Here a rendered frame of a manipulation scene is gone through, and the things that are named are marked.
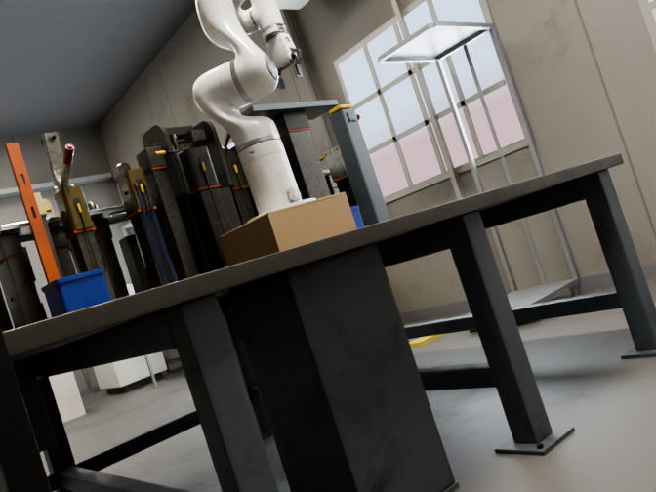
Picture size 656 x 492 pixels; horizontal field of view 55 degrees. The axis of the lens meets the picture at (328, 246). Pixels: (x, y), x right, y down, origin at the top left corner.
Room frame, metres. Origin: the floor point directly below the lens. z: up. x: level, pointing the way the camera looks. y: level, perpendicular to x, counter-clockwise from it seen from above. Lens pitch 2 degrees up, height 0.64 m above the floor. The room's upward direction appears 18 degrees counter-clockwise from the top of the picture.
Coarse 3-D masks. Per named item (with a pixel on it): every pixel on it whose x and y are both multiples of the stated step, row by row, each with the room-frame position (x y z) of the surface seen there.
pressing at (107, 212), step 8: (328, 168) 2.45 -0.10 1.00; (104, 208) 1.80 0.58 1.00; (112, 208) 1.82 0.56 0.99; (120, 208) 1.83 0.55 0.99; (56, 216) 1.71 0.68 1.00; (104, 216) 1.92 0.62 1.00; (112, 216) 1.96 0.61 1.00; (120, 216) 2.00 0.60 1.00; (16, 224) 1.63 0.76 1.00; (24, 224) 1.65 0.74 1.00; (48, 224) 1.76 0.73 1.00; (56, 224) 1.80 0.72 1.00; (112, 224) 2.04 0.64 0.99; (0, 232) 1.67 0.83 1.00; (8, 232) 1.71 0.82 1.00; (24, 232) 1.78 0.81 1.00; (24, 240) 1.85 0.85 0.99
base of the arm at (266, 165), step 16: (256, 144) 1.59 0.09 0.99; (272, 144) 1.60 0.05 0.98; (240, 160) 1.63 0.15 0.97; (256, 160) 1.59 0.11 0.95; (272, 160) 1.59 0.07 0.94; (256, 176) 1.59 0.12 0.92; (272, 176) 1.59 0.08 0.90; (288, 176) 1.61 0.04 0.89; (256, 192) 1.61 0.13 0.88; (272, 192) 1.59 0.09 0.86; (288, 192) 1.60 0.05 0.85; (272, 208) 1.59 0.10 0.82
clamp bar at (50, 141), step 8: (48, 136) 1.67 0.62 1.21; (56, 136) 1.68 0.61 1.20; (48, 144) 1.67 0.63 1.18; (56, 144) 1.68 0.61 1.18; (48, 152) 1.67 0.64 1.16; (56, 152) 1.68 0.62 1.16; (48, 160) 1.68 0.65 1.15; (56, 160) 1.68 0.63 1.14; (56, 168) 1.68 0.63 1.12; (56, 176) 1.68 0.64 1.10; (56, 184) 1.68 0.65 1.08
